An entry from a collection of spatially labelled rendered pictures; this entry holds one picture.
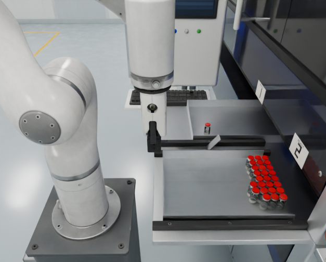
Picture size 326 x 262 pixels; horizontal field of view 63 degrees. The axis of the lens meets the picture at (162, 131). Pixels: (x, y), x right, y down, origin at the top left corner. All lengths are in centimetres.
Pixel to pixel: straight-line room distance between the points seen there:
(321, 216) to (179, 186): 37
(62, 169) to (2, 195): 165
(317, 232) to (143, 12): 63
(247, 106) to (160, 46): 83
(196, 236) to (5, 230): 151
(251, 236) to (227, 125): 49
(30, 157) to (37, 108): 201
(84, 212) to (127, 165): 148
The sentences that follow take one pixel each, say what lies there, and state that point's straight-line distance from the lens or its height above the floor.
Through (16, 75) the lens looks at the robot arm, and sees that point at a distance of 51.
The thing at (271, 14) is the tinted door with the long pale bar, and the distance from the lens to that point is 108.
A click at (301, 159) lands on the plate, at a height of 101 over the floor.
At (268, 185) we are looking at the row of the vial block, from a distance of 82.
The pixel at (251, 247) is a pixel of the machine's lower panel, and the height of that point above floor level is 45.
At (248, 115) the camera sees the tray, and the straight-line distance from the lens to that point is 119.
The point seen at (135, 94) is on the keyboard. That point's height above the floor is 83.
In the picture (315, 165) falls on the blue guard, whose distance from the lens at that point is 76.
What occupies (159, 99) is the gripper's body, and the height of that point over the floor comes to 125.
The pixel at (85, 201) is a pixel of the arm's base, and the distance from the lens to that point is 70.
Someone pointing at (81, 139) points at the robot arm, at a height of 112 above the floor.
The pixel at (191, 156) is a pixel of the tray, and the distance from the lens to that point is 92.
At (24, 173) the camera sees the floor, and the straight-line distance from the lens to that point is 237.
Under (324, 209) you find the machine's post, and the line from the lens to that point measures 74.
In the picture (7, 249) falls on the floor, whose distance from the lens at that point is 195.
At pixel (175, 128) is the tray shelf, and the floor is 88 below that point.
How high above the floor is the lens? 149
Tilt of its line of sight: 36 degrees down
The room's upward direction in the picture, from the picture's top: straight up
